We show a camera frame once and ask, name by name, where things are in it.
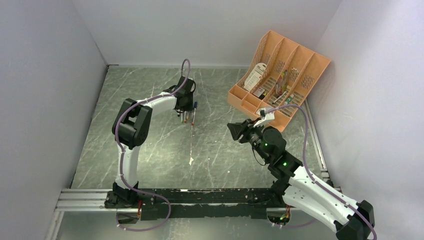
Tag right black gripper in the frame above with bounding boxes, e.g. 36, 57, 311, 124
227, 117, 271, 163

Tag white pen diagonal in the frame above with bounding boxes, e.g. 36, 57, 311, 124
191, 101, 198, 126

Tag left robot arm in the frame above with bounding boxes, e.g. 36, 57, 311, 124
112, 76, 196, 208

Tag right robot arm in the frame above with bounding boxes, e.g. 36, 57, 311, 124
227, 119, 377, 240

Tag markers in organizer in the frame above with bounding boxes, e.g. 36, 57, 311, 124
265, 70, 294, 107

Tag white product card package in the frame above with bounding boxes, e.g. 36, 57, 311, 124
243, 62, 267, 92

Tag orange plastic desk organizer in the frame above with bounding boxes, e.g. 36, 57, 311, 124
227, 30, 331, 132

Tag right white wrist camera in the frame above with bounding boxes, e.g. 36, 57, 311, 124
253, 107, 275, 128

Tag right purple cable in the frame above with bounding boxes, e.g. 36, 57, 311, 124
264, 104, 378, 240

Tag aluminium rail frame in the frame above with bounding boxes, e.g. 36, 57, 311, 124
56, 189, 118, 213

